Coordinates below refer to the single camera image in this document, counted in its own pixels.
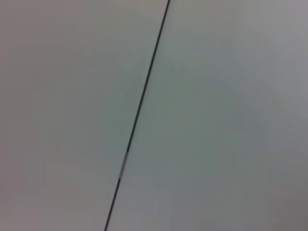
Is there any small grey table joint piece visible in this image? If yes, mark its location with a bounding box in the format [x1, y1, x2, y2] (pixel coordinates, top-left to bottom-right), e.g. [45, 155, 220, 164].
[118, 151, 129, 180]

